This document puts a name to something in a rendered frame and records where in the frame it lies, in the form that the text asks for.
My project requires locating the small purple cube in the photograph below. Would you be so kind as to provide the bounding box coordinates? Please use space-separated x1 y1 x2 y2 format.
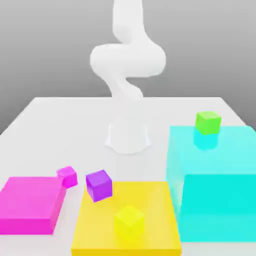
85 169 113 203

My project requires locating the small magenta cube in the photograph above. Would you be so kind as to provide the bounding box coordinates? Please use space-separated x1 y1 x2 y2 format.
56 165 79 189

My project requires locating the small green cube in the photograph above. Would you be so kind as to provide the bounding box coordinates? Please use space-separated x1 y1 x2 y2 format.
194 110 222 136

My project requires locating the small yellow cube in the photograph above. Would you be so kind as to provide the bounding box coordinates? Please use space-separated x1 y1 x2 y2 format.
114 205 146 239

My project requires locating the large yellow box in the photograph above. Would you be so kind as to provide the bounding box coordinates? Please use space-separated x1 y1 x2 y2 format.
70 180 183 256

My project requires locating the large cyan box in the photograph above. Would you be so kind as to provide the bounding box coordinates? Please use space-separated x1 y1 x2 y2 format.
165 125 256 243

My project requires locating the large magenta box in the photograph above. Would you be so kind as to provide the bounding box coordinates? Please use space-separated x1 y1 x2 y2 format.
0 176 67 236

